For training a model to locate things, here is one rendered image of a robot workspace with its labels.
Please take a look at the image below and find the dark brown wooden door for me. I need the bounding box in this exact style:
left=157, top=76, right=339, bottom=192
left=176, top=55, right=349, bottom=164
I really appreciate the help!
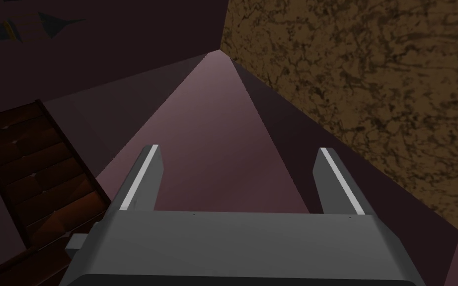
left=0, top=99, right=112, bottom=286

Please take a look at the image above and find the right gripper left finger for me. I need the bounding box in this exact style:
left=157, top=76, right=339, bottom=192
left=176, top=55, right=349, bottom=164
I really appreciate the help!
left=118, top=144, right=164, bottom=212

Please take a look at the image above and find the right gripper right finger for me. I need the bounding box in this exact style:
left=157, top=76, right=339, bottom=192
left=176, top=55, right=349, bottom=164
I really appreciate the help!
left=312, top=147, right=378, bottom=216

